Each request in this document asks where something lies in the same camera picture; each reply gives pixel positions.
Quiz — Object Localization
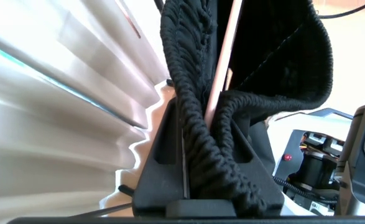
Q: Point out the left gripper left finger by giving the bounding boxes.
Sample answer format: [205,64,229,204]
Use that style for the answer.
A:
[131,96,191,218]

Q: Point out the black clothes rack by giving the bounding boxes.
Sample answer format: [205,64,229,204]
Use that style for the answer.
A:
[70,0,174,218]

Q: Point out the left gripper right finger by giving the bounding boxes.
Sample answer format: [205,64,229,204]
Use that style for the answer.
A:
[230,119,285,217]

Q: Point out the beige curtain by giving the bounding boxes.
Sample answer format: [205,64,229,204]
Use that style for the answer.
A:
[0,0,177,218]

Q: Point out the black drawstring shorts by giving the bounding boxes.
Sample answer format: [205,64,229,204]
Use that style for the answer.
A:
[159,0,335,218]

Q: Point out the black cable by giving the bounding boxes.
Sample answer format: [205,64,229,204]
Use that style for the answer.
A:
[318,0,365,19]

